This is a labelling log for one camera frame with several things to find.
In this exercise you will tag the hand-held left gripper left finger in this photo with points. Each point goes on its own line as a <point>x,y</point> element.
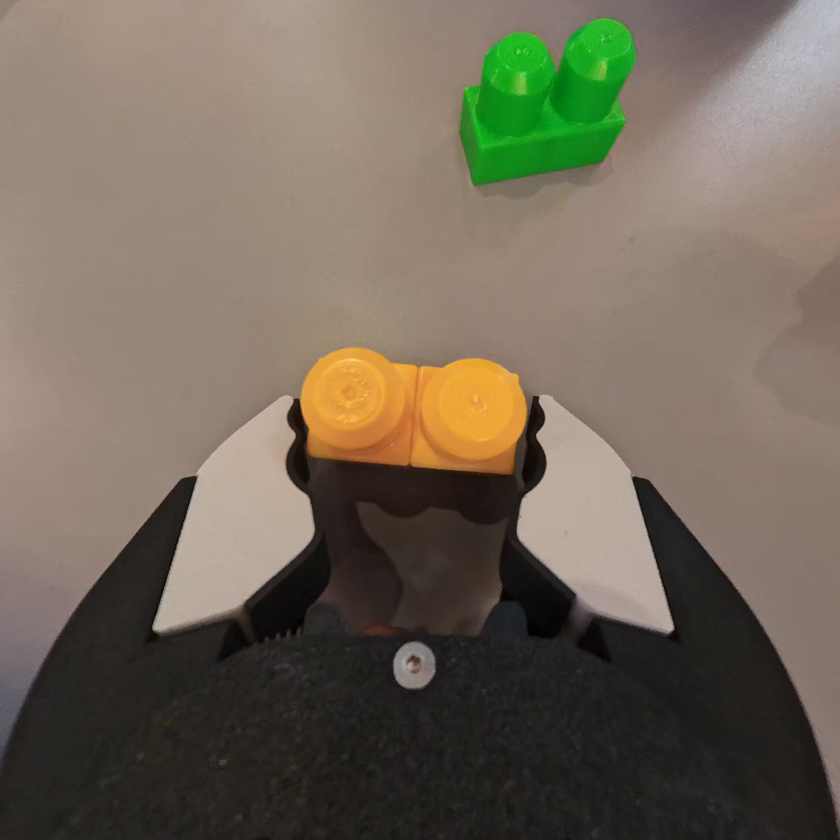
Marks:
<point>230,538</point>

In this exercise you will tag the orange mega block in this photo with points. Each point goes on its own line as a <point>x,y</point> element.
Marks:
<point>352,400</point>
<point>470,414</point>

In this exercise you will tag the green mega block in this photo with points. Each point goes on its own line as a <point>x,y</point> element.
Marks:
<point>538,112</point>

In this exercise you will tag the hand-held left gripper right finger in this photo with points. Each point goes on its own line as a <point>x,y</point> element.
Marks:
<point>604,538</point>

